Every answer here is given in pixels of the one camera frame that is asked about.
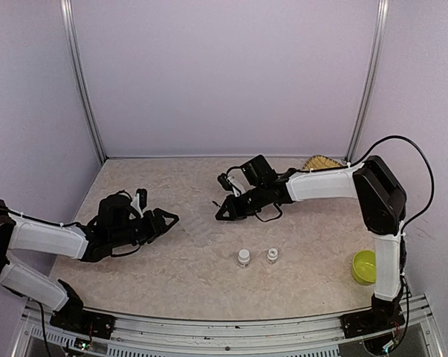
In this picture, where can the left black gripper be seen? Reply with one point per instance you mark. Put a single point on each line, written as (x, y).
(160, 227)

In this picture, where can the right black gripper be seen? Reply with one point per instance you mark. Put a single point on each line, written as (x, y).
(234, 212)

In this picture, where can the clear plastic pill organizer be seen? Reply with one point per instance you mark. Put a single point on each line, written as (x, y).
(196, 222)

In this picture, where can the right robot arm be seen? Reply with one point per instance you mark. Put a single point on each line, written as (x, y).
(380, 196)

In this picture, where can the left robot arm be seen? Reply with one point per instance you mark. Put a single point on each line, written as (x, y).
(121, 220)

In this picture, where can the white pill bottle left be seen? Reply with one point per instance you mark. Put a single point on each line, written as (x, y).
(243, 258)

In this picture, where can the white pill bottle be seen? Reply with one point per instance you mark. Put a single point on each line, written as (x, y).
(272, 255)
(243, 258)

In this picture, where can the white pill bottle right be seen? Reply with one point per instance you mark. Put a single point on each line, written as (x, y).
(272, 255)

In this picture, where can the woven bamboo tray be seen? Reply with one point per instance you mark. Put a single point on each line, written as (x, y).
(320, 162)

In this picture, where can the lime green bowl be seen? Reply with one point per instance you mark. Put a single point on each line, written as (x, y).
(363, 267)

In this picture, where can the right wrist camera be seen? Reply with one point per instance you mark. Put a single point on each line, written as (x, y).
(231, 184)

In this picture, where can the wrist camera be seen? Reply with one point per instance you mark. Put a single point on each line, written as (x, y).
(231, 184)
(139, 202)

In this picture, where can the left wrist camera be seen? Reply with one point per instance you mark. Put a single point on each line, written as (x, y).
(139, 202)

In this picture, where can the front aluminium rail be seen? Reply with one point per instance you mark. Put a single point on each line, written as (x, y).
(317, 335)

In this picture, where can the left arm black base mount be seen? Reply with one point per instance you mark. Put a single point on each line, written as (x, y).
(73, 317)

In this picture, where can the right aluminium frame post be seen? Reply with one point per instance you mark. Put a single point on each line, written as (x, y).
(371, 74)

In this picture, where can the aluminium frame post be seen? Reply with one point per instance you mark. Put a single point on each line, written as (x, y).
(371, 74)
(73, 47)

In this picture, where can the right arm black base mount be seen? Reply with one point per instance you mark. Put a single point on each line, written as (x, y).
(382, 315)

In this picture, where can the left aluminium frame post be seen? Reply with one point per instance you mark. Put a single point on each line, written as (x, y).
(73, 47)

